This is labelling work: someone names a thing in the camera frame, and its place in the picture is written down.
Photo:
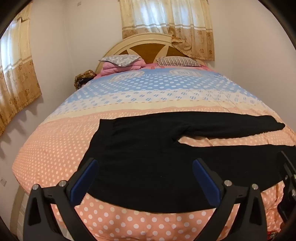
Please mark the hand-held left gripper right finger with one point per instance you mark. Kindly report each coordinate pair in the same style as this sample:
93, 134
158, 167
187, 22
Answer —
203, 178

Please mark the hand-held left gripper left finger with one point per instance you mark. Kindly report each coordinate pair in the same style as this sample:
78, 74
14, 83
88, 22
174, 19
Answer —
89, 173

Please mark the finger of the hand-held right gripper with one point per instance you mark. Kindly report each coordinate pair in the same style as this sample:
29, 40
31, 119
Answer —
283, 209
289, 165

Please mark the black pants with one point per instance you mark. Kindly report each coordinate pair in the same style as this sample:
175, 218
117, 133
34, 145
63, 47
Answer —
143, 162

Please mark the patterned mattress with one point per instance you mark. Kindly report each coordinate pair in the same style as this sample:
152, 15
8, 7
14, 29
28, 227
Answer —
22, 204

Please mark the polka dot bed blanket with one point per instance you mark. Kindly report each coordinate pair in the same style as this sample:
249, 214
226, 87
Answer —
138, 97

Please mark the brown patterned bag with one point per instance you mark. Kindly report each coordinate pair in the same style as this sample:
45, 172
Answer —
83, 77

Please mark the pink folded blanket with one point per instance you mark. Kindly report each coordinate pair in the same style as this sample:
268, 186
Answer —
124, 68

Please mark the grey patterned pillow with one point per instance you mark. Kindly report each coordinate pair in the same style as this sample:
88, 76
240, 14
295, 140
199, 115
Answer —
120, 60

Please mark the striped pillow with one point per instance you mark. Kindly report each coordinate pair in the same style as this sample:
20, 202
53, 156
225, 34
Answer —
177, 61

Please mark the beige floral window curtain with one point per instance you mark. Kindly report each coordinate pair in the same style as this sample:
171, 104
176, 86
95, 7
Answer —
166, 23
16, 76

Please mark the cream wooden headboard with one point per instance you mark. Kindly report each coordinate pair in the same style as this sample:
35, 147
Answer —
143, 48

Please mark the white wall socket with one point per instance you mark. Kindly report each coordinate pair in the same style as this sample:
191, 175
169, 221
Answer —
2, 182

